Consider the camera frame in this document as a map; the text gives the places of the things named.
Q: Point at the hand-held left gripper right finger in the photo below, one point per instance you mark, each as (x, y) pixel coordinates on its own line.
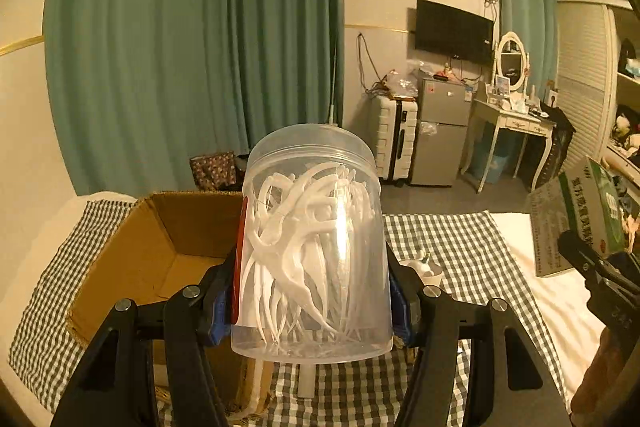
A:
(400, 307)

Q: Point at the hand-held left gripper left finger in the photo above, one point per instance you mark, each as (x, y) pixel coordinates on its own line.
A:
(222, 307)

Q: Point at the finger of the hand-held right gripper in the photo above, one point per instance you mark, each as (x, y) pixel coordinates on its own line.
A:
(580, 254)

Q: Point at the green white medicine box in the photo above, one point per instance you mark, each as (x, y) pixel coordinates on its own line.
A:
(565, 217)

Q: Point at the cardboard box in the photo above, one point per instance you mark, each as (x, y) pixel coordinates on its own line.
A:
(150, 257)

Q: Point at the clear floss pick jar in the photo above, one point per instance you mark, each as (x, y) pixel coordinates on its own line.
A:
(310, 232)

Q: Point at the person's right forearm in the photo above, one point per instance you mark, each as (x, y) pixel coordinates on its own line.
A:
(597, 372)

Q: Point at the white plastic object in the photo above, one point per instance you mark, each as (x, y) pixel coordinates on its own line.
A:
(427, 269)

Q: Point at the green checked cloth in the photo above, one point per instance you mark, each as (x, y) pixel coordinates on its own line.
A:
(475, 247)

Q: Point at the blue waste bin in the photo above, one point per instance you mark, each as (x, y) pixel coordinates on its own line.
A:
(492, 167)

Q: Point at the floral patterned bag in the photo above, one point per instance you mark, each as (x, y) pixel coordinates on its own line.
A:
(212, 172)

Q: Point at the white dressing table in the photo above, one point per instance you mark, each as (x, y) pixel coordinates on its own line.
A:
(510, 119)

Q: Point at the silver two-door fridge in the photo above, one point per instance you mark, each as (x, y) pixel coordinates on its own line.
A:
(440, 142)

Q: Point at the white hard suitcase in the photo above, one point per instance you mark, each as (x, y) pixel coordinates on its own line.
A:
(390, 137)

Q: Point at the white louvred wardrobe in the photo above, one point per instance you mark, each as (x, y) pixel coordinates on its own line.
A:
(585, 82)

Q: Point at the white oval vanity mirror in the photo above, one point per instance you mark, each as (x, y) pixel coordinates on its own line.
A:
(510, 62)

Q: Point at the white curtain wand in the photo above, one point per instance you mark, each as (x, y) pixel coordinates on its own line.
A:
(331, 112)

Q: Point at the clear plastic bags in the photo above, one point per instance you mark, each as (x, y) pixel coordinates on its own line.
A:
(400, 84)

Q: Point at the teal curtain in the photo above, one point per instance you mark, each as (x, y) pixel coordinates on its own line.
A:
(150, 57)
(525, 7)

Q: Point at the white photo frame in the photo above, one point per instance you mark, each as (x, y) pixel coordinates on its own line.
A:
(501, 84)

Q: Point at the black wall television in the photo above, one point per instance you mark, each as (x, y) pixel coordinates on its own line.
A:
(450, 32)

